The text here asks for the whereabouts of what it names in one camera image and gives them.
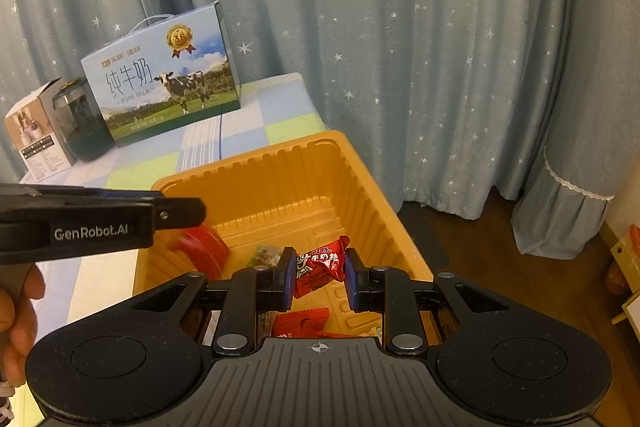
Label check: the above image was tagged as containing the checkered tablecloth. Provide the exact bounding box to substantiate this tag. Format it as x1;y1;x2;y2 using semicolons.
8;71;330;427

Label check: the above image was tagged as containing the small red candy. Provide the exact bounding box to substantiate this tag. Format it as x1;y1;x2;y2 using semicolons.
294;235;350;299

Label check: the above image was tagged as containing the small green brown candy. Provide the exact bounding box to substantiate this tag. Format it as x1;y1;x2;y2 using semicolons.
247;244;283;268

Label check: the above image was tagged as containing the large red snack packet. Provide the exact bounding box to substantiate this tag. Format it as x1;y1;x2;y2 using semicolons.
170;225;230;281

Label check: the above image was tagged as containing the person's left hand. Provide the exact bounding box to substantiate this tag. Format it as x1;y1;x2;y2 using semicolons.
1;265;46;388

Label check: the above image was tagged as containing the orange plastic tray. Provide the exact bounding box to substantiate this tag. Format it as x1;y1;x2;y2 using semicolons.
132;129;435;343

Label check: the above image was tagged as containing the blue milk carton box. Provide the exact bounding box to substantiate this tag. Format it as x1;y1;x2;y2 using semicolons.
81;1;241;146

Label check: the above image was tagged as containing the red snack packet in tray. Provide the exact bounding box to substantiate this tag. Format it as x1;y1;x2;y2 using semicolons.
271;308;361;339

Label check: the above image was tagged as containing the beige white product box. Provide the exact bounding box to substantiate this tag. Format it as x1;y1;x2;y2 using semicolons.
4;78;75;182

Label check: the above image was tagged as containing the blue star curtain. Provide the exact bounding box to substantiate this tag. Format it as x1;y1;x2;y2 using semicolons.
1;0;639;260

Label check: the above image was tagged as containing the dark green glass jar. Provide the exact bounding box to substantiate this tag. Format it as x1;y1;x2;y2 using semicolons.
52;77;114;162

